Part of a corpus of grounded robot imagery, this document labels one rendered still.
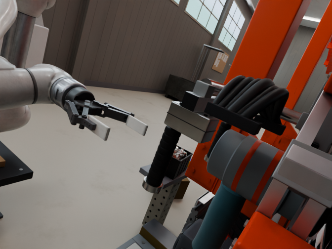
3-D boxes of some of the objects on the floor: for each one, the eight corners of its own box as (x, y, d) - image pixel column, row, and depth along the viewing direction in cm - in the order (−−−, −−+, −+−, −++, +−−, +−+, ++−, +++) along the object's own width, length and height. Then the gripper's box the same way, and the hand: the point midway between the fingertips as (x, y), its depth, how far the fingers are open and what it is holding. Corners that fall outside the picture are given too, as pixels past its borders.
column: (153, 233, 143) (176, 177, 132) (142, 223, 148) (163, 168, 137) (162, 227, 152) (185, 173, 141) (150, 217, 157) (172, 165, 146)
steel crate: (173, 96, 745) (181, 76, 728) (199, 108, 703) (207, 88, 686) (161, 95, 677) (168, 73, 659) (188, 108, 634) (197, 85, 617)
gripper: (105, 111, 76) (154, 141, 65) (27, 110, 55) (80, 153, 45) (111, 90, 74) (162, 117, 63) (33, 80, 53) (90, 119, 43)
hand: (125, 130), depth 55 cm, fingers open, 12 cm apart
